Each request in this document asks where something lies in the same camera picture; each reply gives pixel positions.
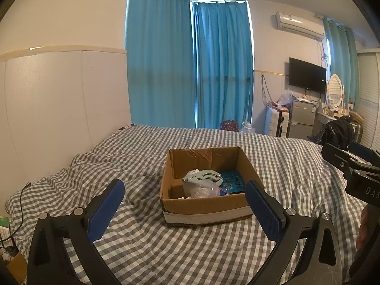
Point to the flat brown cardboard piece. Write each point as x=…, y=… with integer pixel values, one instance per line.
x=17, y=268

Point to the light blue suitcase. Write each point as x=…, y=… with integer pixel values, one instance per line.
x=274, y=123

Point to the white louvred wardrobe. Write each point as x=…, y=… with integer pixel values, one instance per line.
x=369, y=101

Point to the narrow blue curtain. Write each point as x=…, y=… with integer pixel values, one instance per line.
x=341, y=59

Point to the wide blue curtain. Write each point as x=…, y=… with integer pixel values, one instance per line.
x=160, y=50

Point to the white air conditioner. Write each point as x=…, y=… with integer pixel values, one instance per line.
x=298, y=23

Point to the clear plastic bag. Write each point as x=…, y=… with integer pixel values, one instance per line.
x=285, y=98

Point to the grey small fridge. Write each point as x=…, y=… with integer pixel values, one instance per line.
x=301, y=118

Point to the black wall television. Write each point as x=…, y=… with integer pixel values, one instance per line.
x=307, y=75

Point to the white oval mirror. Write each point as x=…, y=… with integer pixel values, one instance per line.
x=335, y=90

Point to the grey checked bedsheet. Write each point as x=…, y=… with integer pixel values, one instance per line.
x=133, y=154

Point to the person's right forearm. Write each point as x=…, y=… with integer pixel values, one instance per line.
x=364, y=228

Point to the white dressing table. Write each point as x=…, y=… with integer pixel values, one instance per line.
x=323, y=117

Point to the dark red patterned bag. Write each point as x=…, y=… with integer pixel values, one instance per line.
x=229, y=125

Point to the black backpack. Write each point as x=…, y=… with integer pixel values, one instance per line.
x=338, y=132

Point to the blue card packet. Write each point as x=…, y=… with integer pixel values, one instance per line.
x=233, y=182

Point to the clear plastic water bottle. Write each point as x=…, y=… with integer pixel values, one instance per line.
x=202, y=191

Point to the green white box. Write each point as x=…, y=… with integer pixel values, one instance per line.
x=3, y=222

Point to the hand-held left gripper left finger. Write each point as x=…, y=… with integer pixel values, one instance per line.
x=107, y=210

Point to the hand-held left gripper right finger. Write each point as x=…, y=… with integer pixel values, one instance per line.
x=264, y=210

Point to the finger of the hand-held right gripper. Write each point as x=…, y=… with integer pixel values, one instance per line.
x=335, y=156
x=362, y=151

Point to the clear water jug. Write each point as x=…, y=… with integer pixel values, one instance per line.
x=248, y=127

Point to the brown cardboard box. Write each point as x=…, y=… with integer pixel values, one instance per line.
x=204, y=207

